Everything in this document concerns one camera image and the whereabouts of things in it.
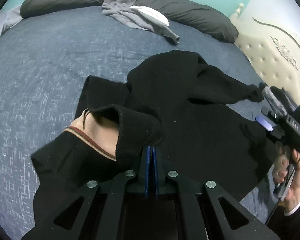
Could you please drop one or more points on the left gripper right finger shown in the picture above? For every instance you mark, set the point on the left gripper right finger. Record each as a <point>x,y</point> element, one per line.
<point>159,172</point>

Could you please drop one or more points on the light grey bed sheet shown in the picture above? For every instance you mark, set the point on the light grey bed sheet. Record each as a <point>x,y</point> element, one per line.
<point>9,19</point>

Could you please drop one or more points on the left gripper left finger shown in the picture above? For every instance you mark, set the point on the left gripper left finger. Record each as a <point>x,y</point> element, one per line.
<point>143,176</point>

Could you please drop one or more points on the blue patterned bed cover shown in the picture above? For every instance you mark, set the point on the blue patterned bed cover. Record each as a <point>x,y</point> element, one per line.
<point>44,62</point>

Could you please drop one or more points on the white rolled garment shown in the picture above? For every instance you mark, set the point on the white rolled garment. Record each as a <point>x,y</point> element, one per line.
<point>157,20</point>

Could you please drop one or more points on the cream tufted headboard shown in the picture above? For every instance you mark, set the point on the cream tufted headboard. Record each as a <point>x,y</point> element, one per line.
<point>273,52</point>

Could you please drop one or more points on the dark grey long pillow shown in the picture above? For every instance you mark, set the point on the dark grey long pillow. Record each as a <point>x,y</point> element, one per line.
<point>201,17</point>

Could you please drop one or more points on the grey crumpled garment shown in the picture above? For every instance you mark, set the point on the grey crumpled garment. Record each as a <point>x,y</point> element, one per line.
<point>121,12</point>

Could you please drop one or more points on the black sweater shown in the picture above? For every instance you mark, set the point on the black sweater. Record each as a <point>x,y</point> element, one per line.
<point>212,158</point>

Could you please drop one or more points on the person's left hand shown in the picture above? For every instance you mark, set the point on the person's left hand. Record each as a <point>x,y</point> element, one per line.
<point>99,133</point>

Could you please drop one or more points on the person's right hand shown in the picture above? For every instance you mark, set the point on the person's right hand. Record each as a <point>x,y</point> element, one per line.
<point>292,199</point>

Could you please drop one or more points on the dark suit sleeve forearm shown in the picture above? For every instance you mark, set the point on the dark suit sleeve forearm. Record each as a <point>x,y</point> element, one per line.
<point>285,225</point>

